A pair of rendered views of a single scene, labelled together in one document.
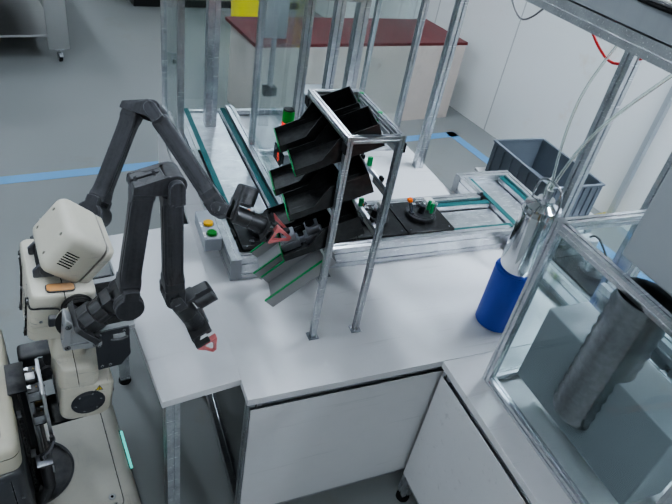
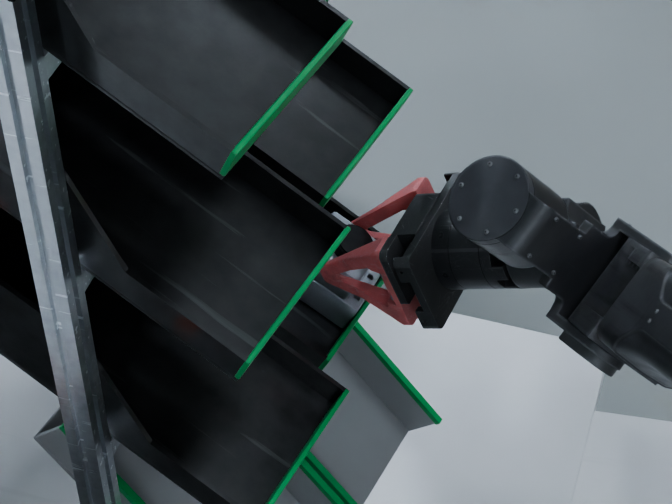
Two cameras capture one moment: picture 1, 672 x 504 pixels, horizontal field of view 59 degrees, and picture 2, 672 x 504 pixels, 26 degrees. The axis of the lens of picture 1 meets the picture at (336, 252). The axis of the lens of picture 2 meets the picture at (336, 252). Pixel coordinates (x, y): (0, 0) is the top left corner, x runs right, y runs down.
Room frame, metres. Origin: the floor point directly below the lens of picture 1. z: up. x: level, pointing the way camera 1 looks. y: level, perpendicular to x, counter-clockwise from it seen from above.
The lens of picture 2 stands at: (2.13, 0.72, 2.01)
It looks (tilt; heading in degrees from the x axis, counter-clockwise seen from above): 44 degrees down; 226
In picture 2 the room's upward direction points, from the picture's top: straight up
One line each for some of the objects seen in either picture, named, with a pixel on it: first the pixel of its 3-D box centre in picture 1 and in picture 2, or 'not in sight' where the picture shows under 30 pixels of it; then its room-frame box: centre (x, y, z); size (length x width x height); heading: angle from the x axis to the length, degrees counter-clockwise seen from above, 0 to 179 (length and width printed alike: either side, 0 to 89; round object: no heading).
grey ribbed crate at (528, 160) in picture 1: (541, 176); not in sight; (3.51, -1.21, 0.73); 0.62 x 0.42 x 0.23; 28
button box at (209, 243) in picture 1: (208, 229); not in sight; (1.96, 0.54, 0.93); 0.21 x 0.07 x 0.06; 28
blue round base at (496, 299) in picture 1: (504, 294); not in sight; (1.84, -0.68, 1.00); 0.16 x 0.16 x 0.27
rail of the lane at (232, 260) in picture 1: (213, 207); not in sight; (2.16, 0.57, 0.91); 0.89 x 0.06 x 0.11; 28
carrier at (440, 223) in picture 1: (422, 208); not in sight; (2.34, -0.35, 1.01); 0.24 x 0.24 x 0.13; 28
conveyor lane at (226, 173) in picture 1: (250, 202); not in sight; (2.26, 0.43, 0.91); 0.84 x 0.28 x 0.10; 28
